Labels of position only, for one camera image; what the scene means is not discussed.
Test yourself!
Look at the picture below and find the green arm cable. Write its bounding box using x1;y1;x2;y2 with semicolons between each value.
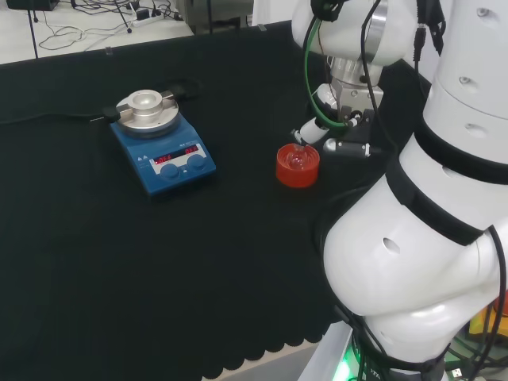
302;10;351;130

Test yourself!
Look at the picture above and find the clear round-bottom flask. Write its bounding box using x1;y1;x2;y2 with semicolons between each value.
287;144;311;171

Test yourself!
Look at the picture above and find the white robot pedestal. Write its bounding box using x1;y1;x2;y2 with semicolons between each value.
296;317;360;381

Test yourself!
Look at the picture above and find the yellow stop button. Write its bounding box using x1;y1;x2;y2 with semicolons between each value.
469;300;508;339

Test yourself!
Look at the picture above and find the black tripod pole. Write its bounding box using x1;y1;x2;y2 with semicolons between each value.
26;0;40;60

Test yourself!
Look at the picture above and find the blue base heater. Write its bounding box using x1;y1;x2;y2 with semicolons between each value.
90;79;217;199

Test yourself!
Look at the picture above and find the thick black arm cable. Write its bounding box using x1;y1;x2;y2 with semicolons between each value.
358;0;389;134

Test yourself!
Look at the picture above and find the white power strip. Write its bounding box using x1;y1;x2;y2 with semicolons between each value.
132;9;184;28

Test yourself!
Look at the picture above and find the grey metal cabinet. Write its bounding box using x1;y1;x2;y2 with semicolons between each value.
176;0;255;37

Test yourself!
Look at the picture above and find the black heater power cable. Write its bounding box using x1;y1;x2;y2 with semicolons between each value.
0;112;105;125

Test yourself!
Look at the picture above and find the red flask support ring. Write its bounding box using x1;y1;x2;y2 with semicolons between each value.
275;143;321;188

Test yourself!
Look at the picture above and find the black bench cloth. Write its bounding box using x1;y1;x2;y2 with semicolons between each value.
0;19;433;380

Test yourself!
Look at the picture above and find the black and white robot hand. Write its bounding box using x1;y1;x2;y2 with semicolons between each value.
291;77;385;160

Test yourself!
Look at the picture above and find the black floor box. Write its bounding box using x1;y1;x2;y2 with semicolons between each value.
6;0;60;12

